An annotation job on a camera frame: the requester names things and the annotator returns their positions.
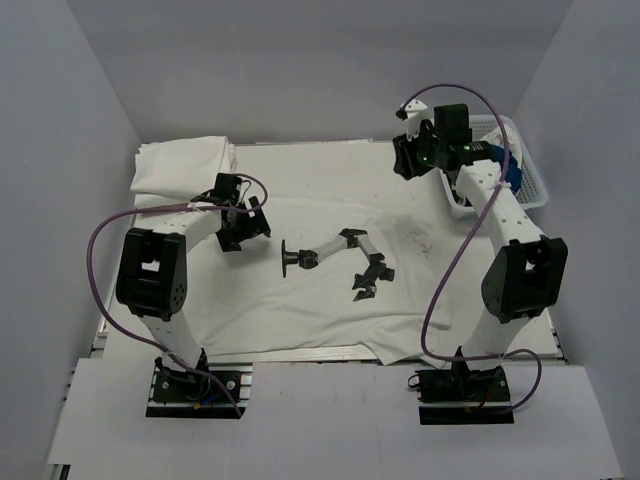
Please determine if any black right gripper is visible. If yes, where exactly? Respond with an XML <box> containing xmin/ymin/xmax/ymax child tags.
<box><xmin>393</xmin><ymin>123</ymin><xmax>446</xmax><ymax>181</ymax></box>

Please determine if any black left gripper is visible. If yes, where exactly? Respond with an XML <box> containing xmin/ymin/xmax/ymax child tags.
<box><xmin>217</xmin><ymin>196</ymin><xmax>270</xmax><ymax>251</ymax></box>

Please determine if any blue Mickey Mouse t-shirt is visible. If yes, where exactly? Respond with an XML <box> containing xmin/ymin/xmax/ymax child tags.
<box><xmin>489</xmin><ymin>145</ymin><xmax>523</xmax><ymax>195</ymax></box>

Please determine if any white t-shirt black print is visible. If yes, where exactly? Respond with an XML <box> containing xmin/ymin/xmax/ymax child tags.
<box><xmin>184</xmin><ymin>194</ymin><xmax>483</xmax><ymax>364</ymax></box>

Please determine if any white t-shirt green trim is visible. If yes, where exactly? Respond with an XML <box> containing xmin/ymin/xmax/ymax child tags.
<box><xmin>481</xmin><ymin>124</ymin><xmax>523</xmax><ymax>168</ymax></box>

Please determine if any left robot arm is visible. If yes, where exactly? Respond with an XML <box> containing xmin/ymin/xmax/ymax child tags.
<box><xmin>116</xmin><ymin>173</ymin><xmax>271</xmax><ymax>399</ymax></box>

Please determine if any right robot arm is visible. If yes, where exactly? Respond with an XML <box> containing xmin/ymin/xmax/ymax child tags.
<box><xmin>393</xmin><ymin>100</ymin><xmax>568</xmax><ymax>399</ymax></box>

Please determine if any folded white t-shirt stack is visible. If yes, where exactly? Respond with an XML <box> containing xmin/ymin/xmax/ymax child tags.
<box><xmin>130</xmin><ymin>136</ymin><xmax>237</xmax><ymax>208</ymax></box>

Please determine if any white plastic laundry basket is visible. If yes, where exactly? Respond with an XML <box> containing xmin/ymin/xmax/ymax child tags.
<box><xmin>439</xmin><ymin>114</ymin><xmax>548</xmax><ymax>220</ymax></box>

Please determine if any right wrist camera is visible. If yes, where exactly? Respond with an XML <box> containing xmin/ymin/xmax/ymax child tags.
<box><xmin>395</xmin><ymin>99</ymin><xmax>432</xmax><ymax>141</ymax></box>

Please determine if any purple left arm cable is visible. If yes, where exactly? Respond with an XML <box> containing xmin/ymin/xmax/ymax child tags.
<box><xmin>86</xmin><ymin>172</ymin><xmax>269</xmax><ymax>419</ymax></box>

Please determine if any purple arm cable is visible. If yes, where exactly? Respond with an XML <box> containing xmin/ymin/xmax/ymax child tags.
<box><xmin>86</xmin><ymin>172</ymin><xmax>269</xmax><ymax>419</ymax></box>
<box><xmin>399</xmin><ymin>83</ymin><xmax>543</xmax><ymax>411</ymax></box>

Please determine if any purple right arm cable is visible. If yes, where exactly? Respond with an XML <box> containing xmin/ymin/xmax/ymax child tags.
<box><xmin>399</xmin><ymin>83</ymin><xmax>543</xmax><ymax>411</ymax></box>

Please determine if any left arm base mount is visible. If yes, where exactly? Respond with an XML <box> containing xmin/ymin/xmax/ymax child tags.
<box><xmin>145</xmin><ymin>357</ymin><xmax>253</xmax><ymax>420</ymax></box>

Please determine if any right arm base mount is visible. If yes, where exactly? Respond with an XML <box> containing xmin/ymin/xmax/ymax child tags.
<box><xmin>407</xmin><ymin>367</ymin><xmax>514</xmax><ymax>426</ymax></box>

